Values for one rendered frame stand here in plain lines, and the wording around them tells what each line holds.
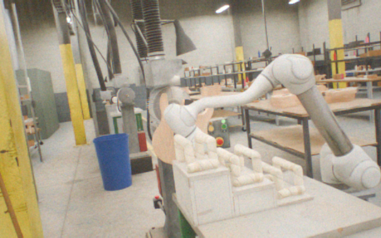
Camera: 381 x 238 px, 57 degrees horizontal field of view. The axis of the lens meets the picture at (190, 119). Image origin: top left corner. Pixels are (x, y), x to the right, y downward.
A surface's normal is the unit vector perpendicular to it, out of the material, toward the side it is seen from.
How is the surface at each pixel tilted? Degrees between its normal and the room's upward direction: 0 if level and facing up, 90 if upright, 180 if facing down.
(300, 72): 84
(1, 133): 90
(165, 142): 88
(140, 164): 90
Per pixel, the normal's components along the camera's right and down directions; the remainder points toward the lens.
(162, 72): 0.26, 0.09
